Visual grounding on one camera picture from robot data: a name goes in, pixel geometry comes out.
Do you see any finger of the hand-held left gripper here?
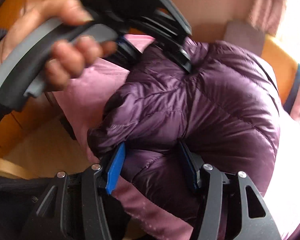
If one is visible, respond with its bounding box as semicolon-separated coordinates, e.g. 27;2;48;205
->
125;19;193;75
140;0;193;38

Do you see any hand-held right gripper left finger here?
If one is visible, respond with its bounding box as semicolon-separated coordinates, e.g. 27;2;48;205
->
20;142;127;240

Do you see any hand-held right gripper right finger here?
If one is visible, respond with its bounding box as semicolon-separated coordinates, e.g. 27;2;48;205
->
177;140;282;240

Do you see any purple puffer jacket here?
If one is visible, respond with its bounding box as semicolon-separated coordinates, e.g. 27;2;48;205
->
87;36;283;198

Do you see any person's left hand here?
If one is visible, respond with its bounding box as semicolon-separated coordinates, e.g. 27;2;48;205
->
0;0;118;92

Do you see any grey headboard panel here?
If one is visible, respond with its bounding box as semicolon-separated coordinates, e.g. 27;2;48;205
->
224;20;267;57

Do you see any pink bed sheet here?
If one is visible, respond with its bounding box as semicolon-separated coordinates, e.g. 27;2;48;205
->
51;34;300;240

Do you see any pale pink curtain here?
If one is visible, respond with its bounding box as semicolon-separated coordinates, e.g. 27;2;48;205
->
247;0;290;37

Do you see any yellow headboard panel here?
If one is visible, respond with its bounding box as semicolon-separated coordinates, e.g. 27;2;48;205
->
261;35;300;103

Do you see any bright window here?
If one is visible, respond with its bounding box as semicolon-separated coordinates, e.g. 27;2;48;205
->
275;0;300;55

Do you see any blue headboard panel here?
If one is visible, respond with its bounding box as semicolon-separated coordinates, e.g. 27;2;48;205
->
282;64;300;108

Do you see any curved wooden rail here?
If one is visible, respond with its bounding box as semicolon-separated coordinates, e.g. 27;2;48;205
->
0;155;40;180

